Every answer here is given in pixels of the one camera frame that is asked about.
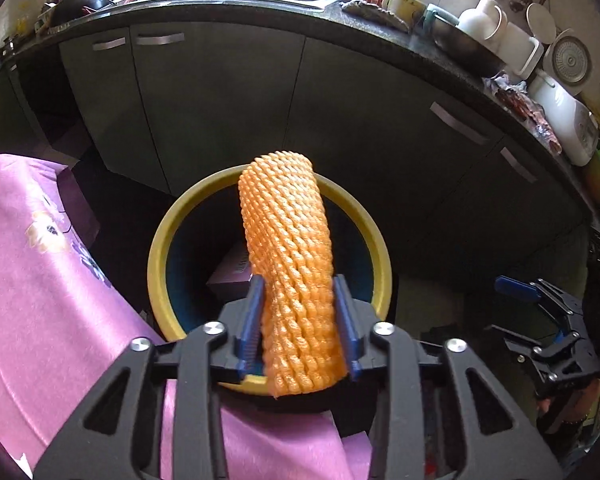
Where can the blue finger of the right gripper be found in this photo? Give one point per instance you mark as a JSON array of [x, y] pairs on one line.
[[520, 291]]

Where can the steel mixing bowl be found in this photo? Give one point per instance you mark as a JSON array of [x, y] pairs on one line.
[[464, 50]]

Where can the white rice cooker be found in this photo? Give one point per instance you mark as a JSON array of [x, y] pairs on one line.
[[573, 124]]

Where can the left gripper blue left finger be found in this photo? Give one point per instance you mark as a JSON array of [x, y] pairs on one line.
[[247, 337]]

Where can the yellow rimmed trash bin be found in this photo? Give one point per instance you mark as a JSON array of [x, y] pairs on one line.
[[205, 356]]

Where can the pink floral tablecloth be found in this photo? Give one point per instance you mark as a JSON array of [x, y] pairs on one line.
[[62, 323]]

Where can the pink cardboard box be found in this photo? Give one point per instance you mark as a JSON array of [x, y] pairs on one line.
[[231, 279]]

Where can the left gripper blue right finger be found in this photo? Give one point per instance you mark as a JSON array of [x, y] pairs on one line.
[[351, 336]]

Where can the orange foam fruit net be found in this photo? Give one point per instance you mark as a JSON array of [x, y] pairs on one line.
[[289, 244]]

